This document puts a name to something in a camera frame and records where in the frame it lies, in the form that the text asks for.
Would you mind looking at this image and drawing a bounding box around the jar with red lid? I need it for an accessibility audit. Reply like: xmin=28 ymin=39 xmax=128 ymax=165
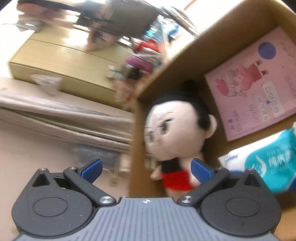
xmin=136 ymin=40 xmax=158 ymax=53

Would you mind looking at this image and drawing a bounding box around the large cardboard box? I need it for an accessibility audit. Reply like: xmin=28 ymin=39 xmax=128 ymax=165
xmin=128 ymin=0 xmax=296 ymax=209

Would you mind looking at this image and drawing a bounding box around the beige wardrobe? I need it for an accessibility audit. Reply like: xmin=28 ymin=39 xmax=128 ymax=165
xmin=8 ymin=30 xmax=139 ymax=110

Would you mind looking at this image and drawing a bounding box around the wheelchair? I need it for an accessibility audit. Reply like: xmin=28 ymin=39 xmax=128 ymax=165
xmin=76 ymin=0 xmax=167 ymax=41

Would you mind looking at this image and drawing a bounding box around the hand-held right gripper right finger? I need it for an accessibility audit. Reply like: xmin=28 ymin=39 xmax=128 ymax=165
xmin=177 ymin=158 xmax=269 ymax=205

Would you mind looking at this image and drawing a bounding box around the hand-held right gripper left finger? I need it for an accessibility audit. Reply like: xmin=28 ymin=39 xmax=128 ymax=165
xmin=29 ymin=158 xmax=116 ymax=207

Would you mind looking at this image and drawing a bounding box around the pink cartoon cover book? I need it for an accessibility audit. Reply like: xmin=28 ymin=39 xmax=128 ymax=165
xmin=204 ymin=27 xmax=296 ymax=142

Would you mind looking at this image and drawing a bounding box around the panda plush toy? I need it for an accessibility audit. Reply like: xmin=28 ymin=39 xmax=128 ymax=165
xmin=143 ymin=80 xmax=218 ymax=197

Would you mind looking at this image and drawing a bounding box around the teal white tissue pack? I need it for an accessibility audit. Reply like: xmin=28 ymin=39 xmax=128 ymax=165
xmin=217 ymin=128 xmax=296 ymax=194

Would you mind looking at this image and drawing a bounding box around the magenta bottle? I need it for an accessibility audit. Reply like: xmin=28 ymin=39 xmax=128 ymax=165
xmin=125 ymin=54 xmax=149 ymax=73

